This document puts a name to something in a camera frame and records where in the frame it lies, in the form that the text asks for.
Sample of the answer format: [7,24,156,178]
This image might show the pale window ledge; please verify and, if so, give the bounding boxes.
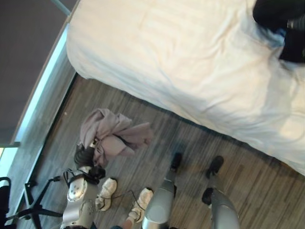
[10,23,70,146]

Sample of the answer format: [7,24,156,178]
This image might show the thin black cable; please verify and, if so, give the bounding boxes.
[111,189,144,211]

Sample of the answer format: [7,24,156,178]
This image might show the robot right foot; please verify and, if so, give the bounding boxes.
[205,155,224,179]

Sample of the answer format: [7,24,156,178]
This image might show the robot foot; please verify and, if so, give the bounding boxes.
[205,155,224,179]
[169,152,183,173]

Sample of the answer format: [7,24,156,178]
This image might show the person's leg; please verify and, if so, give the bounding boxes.
[104,217,134,229]

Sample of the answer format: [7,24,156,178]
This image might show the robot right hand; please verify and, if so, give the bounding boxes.
[252,0,305,29]

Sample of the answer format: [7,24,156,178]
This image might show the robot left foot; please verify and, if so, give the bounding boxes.
[169,152,183,173]

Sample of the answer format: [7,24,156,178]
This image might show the white sneaker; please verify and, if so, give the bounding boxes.
[128,187,153,224]
[95,177,118,212]

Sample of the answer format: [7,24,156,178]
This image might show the pinkish grey garment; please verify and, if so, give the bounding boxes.
[79,108,155,168]

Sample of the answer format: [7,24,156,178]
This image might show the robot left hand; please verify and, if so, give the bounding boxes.
[74,140,102,170]

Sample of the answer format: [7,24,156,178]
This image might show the white bed sheet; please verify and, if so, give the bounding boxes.
[65,0,305,176]

